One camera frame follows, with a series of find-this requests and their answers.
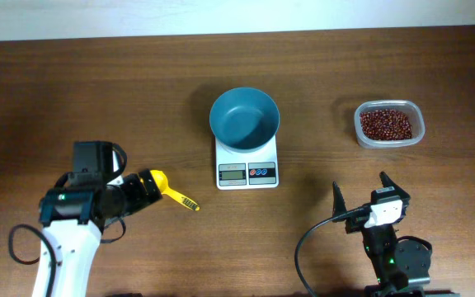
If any yellow measuring scoop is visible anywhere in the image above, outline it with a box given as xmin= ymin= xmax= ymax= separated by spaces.
xmin=139 ymin=169 xmax=200 ymax=211

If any teal plastic bowl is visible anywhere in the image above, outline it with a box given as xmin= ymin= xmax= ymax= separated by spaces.
xmin=209 ymin=87 xmax=280 ymax=152

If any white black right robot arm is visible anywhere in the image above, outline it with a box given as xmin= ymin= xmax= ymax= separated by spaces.
xmin=332 ymin=172 xmax=432 ymax=296

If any white digital kitchen scale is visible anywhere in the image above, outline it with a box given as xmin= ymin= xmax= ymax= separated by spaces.
xmin=215 ymin=137 xmax=280 ymax=191

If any clear container of red beans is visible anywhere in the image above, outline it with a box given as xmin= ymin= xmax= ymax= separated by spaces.
xmin=354 ymin=100 xmax=426 ymax=149

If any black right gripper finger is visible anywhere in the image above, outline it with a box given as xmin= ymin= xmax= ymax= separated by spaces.
xmin=379 ymin=172 xmax=402 ymax=193
xmin=332 ymin=181 xmax=347 ymax=223

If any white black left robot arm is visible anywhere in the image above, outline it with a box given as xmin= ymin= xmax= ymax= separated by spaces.
xmin=33 ymin=141 xmax=162 ymax=296

